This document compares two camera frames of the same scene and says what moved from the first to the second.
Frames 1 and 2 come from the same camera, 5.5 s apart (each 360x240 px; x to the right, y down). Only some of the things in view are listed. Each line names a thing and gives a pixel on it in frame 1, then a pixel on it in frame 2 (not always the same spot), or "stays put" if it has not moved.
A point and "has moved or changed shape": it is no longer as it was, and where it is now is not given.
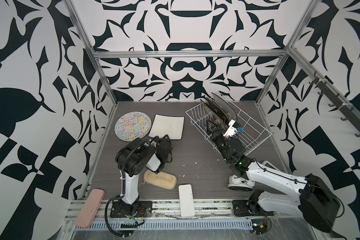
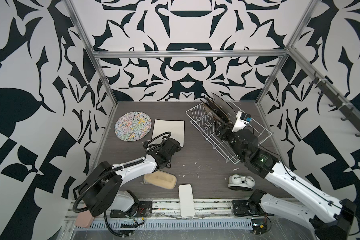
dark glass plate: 225,106 stays put
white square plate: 171,126 has moved or changed shape
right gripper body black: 224,145 to 233,139
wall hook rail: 353,114 stays put
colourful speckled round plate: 131,125 stays put
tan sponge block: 162,179 stays put
